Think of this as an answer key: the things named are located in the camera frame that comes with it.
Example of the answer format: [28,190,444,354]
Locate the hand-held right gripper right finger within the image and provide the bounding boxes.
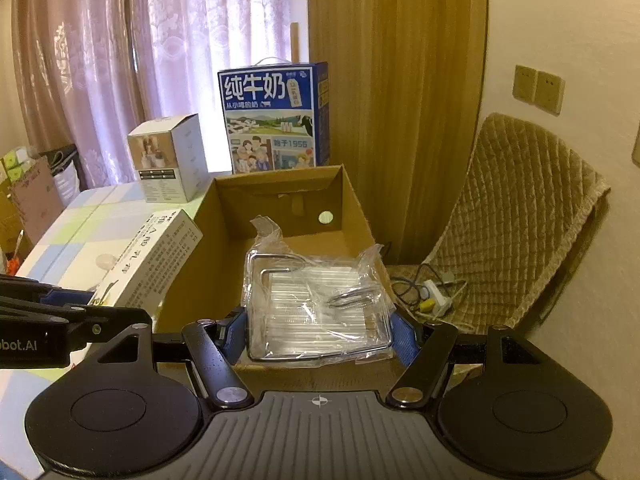
[387,310,576,410]

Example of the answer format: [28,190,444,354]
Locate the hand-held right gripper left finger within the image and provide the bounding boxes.
[60,310,253,410]

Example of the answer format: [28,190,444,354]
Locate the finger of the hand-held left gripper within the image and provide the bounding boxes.
[0,275,98,308]
[66,307,153,350]

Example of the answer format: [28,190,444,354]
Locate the small white medicine box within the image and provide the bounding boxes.
[92,209,204,311]

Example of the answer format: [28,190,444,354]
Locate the plastic-wrapped wire rack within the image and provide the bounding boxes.
[240,215,396,368]

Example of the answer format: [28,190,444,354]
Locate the checked tablecloth desktop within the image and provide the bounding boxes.
[0,180,216,466]

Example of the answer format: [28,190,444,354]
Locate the white power adapter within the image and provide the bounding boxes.
[422,280,453,318]

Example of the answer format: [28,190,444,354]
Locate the brown cardboard flap box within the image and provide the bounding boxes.
[7,159,64,241]

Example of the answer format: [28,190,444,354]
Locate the white bag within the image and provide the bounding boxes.
[52,162,81,196]

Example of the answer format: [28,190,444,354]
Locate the green tissue packs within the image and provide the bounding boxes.
[0,147,36,181]

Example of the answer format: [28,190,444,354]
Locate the white humidifier product box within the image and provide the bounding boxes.
[127,114,208,204]

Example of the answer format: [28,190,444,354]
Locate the quilted beige chair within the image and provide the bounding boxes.
[382,112,612,381]

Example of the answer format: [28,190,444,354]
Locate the blue milk carton box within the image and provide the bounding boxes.
[217,56,331,176]

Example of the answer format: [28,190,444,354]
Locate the sheer pink curtain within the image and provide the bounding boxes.
[10,0,308,196]

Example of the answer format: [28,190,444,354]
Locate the brown curtain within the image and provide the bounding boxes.
[306,0,488,266]

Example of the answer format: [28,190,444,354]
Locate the grey cable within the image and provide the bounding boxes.
[390,262,468,311]

